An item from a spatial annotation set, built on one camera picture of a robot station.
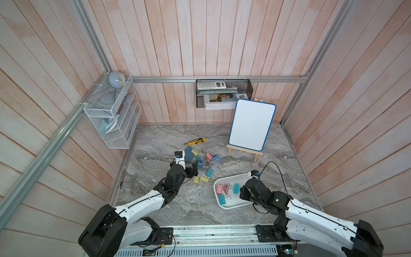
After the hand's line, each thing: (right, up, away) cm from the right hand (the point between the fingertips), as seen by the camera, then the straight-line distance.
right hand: (238, 188), depth 83 cm
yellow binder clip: (-25, +19, +19) cm, 36 cm away
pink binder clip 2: (-7, 0, +1) cm, 7 cm away
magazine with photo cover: (-7, +49, +10) cm, 50 cm away
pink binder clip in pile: (-14, +15, +16) cm, 26 cm away
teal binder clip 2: (-9, -6, +1) cm, 11 cm away
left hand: (-26, +13, +2) cm, 29 cm away
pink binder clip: (-10, -1, +3) cm, 11 cm away
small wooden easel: (+6, +19, +13) cm, 24 cm away
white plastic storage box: (-3, -7, +1) cm, 8 cm away
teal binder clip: (-1, 0, +1) cm, 1 cm away
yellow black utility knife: (-25, +24, +24) cm, 42 cm away
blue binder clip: (-10, +14, +16) cm, 23 cm away
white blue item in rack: (-68, +33, -3) cm, 76 cm away
